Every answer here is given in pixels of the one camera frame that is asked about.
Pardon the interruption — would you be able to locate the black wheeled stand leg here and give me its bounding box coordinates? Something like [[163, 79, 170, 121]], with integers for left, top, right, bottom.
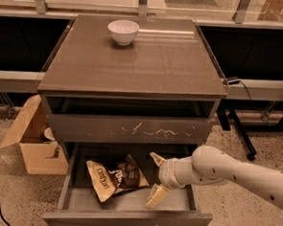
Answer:
[[213, 106, 261, 162]]

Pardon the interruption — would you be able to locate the grey top drawer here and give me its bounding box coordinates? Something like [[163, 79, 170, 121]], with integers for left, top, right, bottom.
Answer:
[[47, 96, 212, 145]]

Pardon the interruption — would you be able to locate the white ceramic bowl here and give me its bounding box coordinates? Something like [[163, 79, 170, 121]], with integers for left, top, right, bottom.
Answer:
[[107, 19, 140, 46]]

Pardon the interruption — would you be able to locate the open cardboard box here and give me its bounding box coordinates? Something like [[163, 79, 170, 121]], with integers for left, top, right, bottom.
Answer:
[[0, 94, 68, 175]]

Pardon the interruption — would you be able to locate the black power adapter with cable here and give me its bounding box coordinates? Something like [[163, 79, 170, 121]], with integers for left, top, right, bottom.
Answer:
[[223, 77, 251, 99]]

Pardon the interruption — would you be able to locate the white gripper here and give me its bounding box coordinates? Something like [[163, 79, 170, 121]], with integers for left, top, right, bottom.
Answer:
[[146, 152, 195, 208]]

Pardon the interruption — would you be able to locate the open grey middle drawer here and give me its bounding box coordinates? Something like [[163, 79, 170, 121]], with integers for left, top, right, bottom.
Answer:
[[43, 142, 212, 226]]

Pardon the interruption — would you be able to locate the grey drawer cabinet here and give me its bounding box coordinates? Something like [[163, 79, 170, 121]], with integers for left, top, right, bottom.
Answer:
[[38, 15, 227, 157]]

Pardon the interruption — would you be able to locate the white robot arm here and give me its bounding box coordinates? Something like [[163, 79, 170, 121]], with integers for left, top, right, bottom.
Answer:
[[146, 146, 283, 210]]

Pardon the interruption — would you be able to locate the brown and yellow chip bag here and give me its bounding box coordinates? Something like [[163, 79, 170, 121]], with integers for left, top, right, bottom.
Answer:
[[86, 154, 149, 203]]

